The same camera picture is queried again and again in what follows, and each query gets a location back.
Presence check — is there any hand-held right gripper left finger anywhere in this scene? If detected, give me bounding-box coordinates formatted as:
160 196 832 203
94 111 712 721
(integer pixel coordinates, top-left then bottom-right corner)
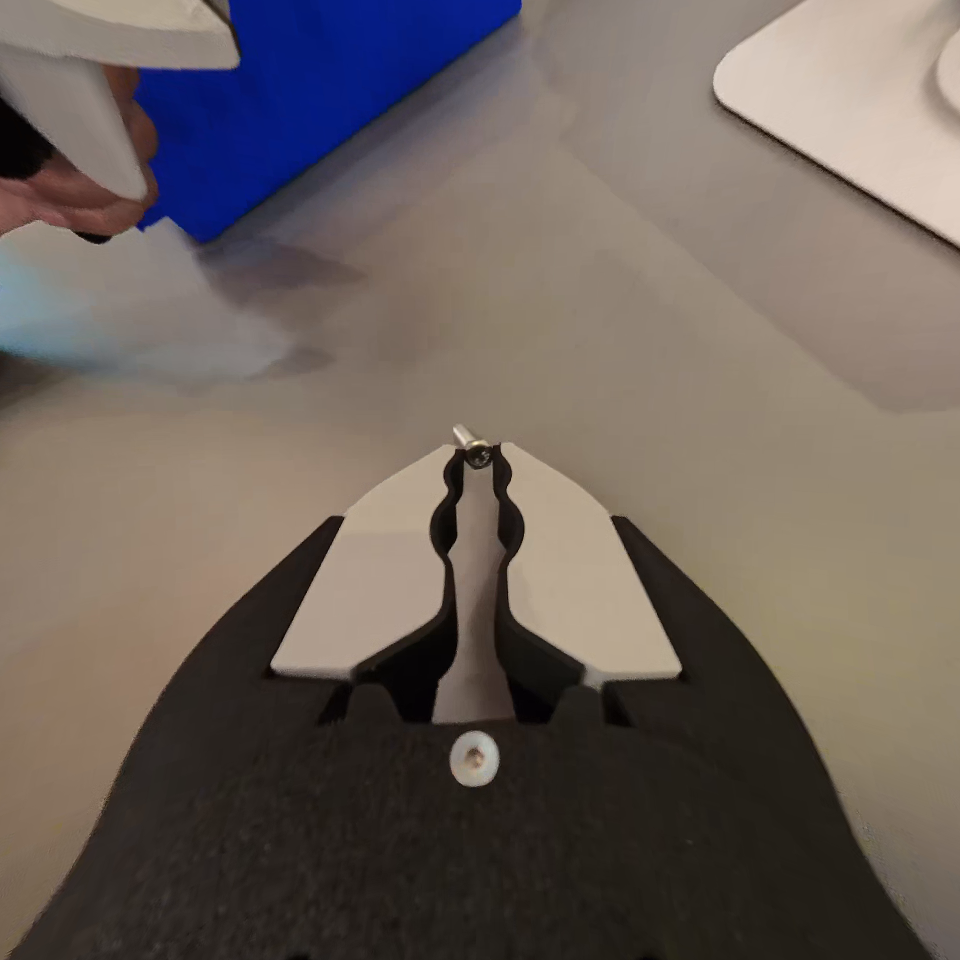
272 444 478 709

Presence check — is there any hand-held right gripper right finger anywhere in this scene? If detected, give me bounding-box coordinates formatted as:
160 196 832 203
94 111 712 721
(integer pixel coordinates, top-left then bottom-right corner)
480 444 684 709

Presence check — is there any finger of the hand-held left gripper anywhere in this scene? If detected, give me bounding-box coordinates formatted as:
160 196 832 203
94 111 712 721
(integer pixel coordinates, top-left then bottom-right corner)
0 0 243 72

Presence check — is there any steel bolt with nut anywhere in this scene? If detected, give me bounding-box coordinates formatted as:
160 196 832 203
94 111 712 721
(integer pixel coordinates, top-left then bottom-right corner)
452 423 499 469

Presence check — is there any blue plastic bin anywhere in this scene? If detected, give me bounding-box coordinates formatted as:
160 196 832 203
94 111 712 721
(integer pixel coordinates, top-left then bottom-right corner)
128 0 525 246

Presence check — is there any grey desk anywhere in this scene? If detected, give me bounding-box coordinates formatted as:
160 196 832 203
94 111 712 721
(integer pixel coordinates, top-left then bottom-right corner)
0 0 960 960

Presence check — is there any person's left hand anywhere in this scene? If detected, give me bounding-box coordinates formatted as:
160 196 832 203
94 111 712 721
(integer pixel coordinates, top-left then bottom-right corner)
0 63 160 246

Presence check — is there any white document stand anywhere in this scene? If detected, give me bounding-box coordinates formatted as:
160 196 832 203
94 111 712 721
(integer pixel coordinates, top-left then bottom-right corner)
711 0 960 250

